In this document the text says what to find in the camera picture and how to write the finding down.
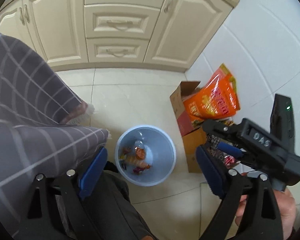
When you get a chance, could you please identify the orange foil snack bag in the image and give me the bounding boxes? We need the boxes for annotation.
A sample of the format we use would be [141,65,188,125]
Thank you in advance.
[119,147,151,174]

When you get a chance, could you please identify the right hand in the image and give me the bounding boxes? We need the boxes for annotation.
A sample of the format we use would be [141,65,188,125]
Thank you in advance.
[234,188,297,238]

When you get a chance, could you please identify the dark trousers leg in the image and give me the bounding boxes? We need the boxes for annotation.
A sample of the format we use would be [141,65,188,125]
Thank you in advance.
[83,161,157,240]

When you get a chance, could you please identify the brown cardboard box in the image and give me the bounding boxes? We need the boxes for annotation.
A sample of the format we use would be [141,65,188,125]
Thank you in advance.
[170,81,206,173]

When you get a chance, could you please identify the purple checked tablecloth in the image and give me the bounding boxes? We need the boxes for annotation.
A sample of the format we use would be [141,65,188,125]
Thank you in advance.
[0,33,109,236]

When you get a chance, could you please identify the cream lower cabinets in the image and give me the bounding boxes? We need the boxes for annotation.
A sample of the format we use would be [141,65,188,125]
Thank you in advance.
[0,0,239,72]

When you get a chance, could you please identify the light blue trash bin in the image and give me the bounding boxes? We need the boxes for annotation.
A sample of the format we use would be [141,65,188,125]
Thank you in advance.
[114,125,177,187]

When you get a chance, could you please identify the orange rice bag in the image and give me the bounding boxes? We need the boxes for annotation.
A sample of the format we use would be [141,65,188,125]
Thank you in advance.
[183,64,241,122]

